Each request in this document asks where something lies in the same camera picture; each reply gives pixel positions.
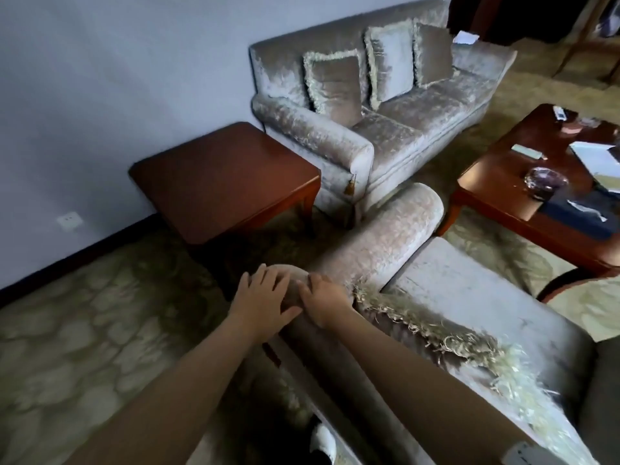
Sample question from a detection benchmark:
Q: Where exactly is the person's right hand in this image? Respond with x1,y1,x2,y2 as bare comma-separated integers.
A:
297,274,357,330

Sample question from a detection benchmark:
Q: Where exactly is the person's left hand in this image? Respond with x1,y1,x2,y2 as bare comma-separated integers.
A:
227,263,304,342

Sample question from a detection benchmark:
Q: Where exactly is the person's left forearm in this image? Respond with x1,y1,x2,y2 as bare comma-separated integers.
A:
62,315,266,465

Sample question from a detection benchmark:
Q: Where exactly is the person's right forearm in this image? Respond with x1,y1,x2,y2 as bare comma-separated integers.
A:
321,307,550,465

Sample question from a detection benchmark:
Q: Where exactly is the square wooden side table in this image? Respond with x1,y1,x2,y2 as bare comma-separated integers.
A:
128,121,322,246

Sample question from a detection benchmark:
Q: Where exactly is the beige velvet armchair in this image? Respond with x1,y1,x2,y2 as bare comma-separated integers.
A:
264,183,620,465

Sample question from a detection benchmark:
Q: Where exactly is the person's white shoe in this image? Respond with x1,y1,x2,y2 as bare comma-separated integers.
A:
309,423,338,465

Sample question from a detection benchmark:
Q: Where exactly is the dark wooden baseboard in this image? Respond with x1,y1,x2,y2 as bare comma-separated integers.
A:
0,213,160,309

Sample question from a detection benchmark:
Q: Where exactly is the large fringed grey cushion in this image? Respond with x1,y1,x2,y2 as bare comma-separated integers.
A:
353,236,598,465

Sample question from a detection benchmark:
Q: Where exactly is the fringed beige velvet cushion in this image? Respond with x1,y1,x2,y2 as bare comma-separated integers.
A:
364,19,417,112
412,22,460,90
303,49,365,129

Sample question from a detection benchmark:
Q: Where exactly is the beige velvet two-seat sofa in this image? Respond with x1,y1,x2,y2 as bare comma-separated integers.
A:
249,0,518,214

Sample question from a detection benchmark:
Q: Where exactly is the wooden coffee table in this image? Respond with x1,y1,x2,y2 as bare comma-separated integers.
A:
435,103,620,304

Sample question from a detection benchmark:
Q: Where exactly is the glass ashtray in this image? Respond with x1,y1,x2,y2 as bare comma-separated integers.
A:
524,166,569,202

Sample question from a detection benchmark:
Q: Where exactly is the dark blue tissue box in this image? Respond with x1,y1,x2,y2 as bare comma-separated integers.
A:
539,188,620,241

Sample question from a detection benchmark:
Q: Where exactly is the white paper booklet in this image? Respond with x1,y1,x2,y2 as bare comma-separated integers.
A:
569,141,620,194

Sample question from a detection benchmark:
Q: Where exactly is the small glass dish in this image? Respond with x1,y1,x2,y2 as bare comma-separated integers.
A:
562,116,603,137

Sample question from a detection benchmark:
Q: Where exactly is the dark wooden cabinet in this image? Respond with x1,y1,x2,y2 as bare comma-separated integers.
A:
447,0,597,46

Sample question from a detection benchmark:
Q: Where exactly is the wooden chair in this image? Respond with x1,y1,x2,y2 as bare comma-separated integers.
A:
552,0,620,84

